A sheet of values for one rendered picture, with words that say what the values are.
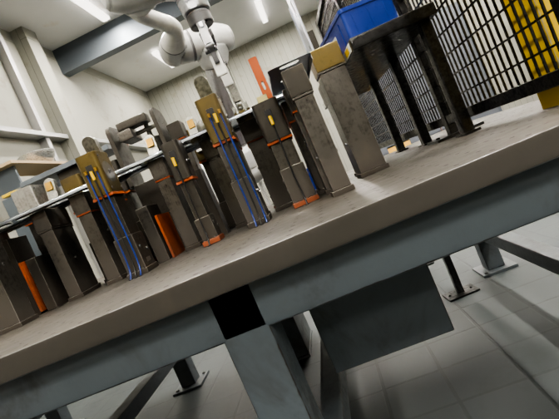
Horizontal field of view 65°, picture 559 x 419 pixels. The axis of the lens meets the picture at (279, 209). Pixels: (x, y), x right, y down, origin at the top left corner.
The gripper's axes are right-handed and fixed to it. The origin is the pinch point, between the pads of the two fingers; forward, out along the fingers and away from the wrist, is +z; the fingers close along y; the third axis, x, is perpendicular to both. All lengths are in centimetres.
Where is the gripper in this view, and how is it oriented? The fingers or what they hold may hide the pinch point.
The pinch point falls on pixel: (225, 77)
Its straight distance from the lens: 138.4
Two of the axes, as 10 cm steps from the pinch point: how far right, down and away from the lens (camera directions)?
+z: 4.0, 9.2, 0.5
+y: -0.3, 0.6, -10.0
